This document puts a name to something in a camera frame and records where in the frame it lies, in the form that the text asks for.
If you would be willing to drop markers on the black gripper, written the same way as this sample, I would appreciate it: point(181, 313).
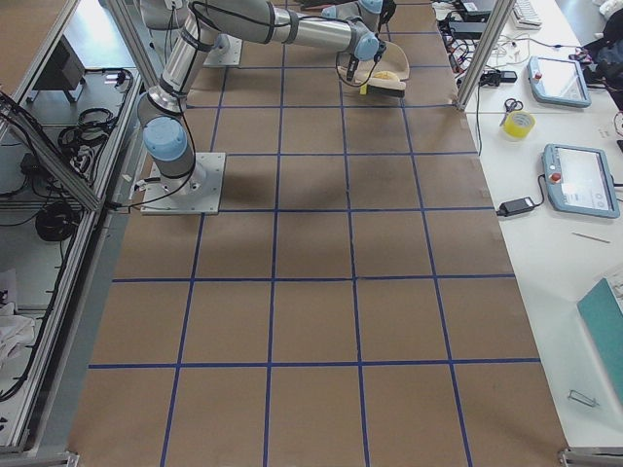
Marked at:
point(352, 64)

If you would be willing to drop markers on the brown bread roll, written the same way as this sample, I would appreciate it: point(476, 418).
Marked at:
point(386, 76)

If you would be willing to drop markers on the beige plastic dustpan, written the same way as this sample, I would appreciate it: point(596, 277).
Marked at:
point(393, 58)

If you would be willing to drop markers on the beige hand brush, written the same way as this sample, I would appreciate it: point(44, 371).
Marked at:
point(365, 77)

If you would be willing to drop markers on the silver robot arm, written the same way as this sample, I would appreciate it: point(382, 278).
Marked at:
point(349, 28)
point(161, 109)

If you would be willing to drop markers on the yellow tape roll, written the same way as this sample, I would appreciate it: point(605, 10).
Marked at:
point(518, 124)

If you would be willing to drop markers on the upper teach pendant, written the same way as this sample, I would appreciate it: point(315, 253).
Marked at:
point(558, 82)

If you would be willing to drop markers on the teach pendant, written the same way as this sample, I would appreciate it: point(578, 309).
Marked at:
point(578, 180)
point(558, 82)

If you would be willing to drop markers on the black power adapter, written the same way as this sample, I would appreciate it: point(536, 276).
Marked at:
point(515, 207)

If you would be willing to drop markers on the lower teach pendant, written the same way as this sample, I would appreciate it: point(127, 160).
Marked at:
point(578, 180)

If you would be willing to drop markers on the teal notebook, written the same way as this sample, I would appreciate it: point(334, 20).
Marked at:
point(601, 312)

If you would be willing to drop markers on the white crumpled cloth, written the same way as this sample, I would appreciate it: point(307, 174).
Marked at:
point(17, 331)

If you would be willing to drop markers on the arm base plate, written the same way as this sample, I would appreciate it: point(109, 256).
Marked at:
point(226, 51)
point(201, 194)

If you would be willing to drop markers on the aluminium frame post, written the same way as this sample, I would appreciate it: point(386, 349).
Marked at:
point(499, 16)

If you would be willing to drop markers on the black handled scissors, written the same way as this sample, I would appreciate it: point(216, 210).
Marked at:
point(510, 105)

